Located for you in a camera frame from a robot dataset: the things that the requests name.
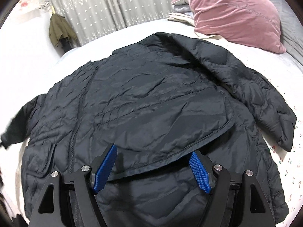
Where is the black puffer jacket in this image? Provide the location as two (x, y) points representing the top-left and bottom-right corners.
(0, 31), (298, 227)

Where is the folded clothes stack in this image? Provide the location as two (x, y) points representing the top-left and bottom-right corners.
(167, 0), (195, 27)

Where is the white cherry print bedsheet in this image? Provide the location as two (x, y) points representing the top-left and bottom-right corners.
(0, 18), (303, 227)

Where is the olive green hanging coat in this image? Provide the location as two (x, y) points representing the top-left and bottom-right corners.
(49, 13), (77, 53)

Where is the grey dotted curtain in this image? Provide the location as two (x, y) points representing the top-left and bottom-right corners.
(49, 0), (172, 46)

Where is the pink velvet pillow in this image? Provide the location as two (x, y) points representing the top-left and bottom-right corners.
(172, 0), (286, 53)

